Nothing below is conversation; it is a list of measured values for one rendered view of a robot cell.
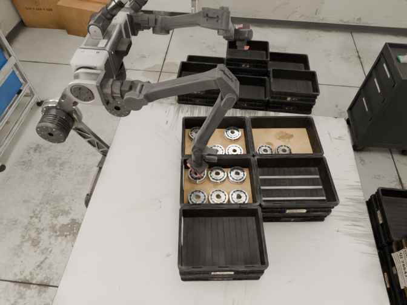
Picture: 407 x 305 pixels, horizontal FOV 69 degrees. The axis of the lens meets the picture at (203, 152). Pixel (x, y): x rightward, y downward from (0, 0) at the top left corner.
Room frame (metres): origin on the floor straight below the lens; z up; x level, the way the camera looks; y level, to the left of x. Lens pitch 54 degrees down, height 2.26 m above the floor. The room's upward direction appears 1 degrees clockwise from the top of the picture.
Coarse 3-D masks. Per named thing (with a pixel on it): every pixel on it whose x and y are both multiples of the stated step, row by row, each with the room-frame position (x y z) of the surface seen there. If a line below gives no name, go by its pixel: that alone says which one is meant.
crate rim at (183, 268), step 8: (184, 208) 0.63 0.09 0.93; (192, 208) 0.63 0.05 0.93; (200, 208) 0.63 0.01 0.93; (208, 208) 0.63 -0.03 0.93; (216, 208) 0.63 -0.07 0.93; (224, 208) 0.63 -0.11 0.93; (232, 208) 0.63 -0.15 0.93; (240, 208) 0.63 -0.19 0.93; (248, 208) 0.64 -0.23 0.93; (256, 208) 0.64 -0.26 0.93; (264, 232) 0.51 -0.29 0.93; (264, 240) 0.48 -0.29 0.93; (264, 248) 0.44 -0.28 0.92; (264, 256) 0.41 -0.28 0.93
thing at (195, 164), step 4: (188, 160) 0.88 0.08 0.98; (192, 160) 0.85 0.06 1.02; (192, 164) 0.85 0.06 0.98; (196, 164) 0.83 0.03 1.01; (200, 164) 0.84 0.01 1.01; (204, 164) 0.86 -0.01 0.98; (196, 168) 0.83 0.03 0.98; (200, 168) 0.83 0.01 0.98; (204, 168) 0.83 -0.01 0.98; (200, 172) 0.81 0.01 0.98
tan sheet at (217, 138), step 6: (186, 132) 1.20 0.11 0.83; (216, 132) 1.20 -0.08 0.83; (222, 132) 1.20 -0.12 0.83; (186, 138) 1.15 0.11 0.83; (210, 138) 1.15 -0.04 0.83; (216, 138) 1.15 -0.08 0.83; (222, 138) 1.15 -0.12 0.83; (240, 138) 1.16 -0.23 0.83; (186, 144) 1.10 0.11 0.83; (210, 144) 1.10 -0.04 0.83; (216, 144) 1.11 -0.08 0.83; (222, 144) 1.11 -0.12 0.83; (228, 144) 1.11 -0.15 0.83; (234, 144) 1.11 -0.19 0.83; (240, 144) 1.11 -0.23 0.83; (186, 150) 1.06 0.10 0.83
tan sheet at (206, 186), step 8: (224, 168) 0.93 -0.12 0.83; (184, 176) 0.87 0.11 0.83; (248, 176) 0.88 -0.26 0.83; (184, 184) 0.82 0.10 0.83; (192, 184) 0.82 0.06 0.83; (200, 184) 0.82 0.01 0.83; (208, 184) 0.82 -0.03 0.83; (224, 184) 0.83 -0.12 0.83; (232, 184) 0.83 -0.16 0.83; (248, 184) 0.83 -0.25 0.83; (184, 192) 0.77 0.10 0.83; (208, 192) 0.77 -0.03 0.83; (248, 192) 0.78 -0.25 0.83; (184, 200) 0.72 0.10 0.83; (248, 200) 0.73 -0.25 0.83
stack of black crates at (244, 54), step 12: (228, 48) 2.58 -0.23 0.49; (252, 48) 2.56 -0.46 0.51; (264, 48) 2.55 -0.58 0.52; (228, 60) 2.31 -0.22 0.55; (240, 60) 2.29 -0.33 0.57; (252, 60) 2.28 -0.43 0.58; (264, 60) 2.27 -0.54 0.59; (240, 72) 2.30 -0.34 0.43; (252, 72) 2.29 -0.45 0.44; (264, 72) 2.28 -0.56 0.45
